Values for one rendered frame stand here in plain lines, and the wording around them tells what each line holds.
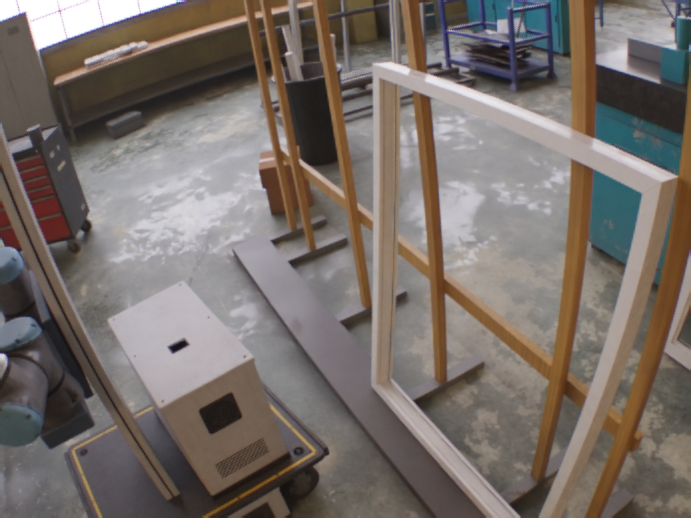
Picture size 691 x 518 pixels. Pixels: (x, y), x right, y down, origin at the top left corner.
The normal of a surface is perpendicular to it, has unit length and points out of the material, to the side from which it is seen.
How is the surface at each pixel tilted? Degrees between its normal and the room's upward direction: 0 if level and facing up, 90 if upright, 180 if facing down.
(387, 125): 90
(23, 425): 95
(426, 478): 0
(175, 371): 0
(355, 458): 0
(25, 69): 90
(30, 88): 90
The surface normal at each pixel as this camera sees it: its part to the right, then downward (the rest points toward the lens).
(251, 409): 0.59, 0.36
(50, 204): 0.11, 0.52
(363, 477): -0.14, -0.83
